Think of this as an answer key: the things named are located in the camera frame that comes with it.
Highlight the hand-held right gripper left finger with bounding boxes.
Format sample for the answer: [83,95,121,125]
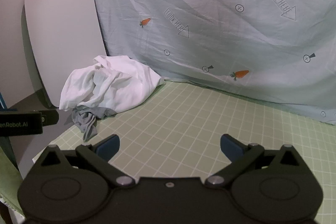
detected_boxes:
[39,134,136,189]

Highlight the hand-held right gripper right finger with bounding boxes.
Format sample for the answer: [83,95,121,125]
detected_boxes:
[205,134,305,189]

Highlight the white garment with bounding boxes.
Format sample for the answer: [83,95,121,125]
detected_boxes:
[59,55,165,112]

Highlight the grey garment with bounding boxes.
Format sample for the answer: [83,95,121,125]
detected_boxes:
[71,106,117,142]

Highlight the green grid mat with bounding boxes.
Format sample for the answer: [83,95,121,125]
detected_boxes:
[33,78,336,224]

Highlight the white rounded board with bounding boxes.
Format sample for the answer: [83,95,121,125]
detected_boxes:
[24,0,108,109]

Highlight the light blue printed sheet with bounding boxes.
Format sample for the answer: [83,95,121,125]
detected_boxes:
[29,0,336,125]

